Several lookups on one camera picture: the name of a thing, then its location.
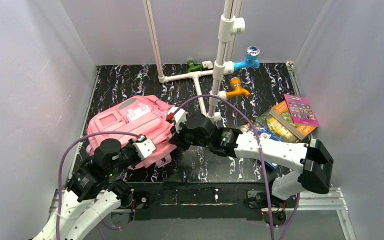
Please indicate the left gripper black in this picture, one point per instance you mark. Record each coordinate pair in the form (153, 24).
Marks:
(129, 156)

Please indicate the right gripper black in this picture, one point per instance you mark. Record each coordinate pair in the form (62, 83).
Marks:
(178, 138)

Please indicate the pink student backpack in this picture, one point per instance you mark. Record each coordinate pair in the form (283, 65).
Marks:
(140, 115)

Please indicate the blue 91-storey treehouse book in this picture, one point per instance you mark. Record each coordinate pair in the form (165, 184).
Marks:
(263, 133)

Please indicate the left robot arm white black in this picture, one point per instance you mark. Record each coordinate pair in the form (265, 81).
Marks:
(90, 195)

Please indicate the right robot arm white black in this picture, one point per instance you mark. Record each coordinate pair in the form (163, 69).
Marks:
(311, 163)

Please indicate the green pipe valve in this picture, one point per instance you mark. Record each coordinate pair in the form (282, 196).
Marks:
(193, 67)

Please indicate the orange tap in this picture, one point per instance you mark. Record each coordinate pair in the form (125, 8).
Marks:
(238, 90)

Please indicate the green cover book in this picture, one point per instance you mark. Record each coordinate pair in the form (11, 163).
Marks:
(277, 128)

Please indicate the blue tap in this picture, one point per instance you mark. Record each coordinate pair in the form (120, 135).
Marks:
(251, 59)

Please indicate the pink small book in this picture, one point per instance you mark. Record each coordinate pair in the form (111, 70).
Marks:
(300, 110)

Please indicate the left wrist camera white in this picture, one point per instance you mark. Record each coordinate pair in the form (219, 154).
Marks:
(144, 147)

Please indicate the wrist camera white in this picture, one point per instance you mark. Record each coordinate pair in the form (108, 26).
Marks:
(176, 116)
(144, 147)

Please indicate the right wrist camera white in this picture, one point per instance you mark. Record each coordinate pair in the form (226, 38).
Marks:
(176, 116)

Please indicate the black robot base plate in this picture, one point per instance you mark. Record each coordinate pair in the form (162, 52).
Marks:
(198, 200)

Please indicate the white PVC pipe frame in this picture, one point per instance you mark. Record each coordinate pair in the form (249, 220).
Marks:
(228, 27)

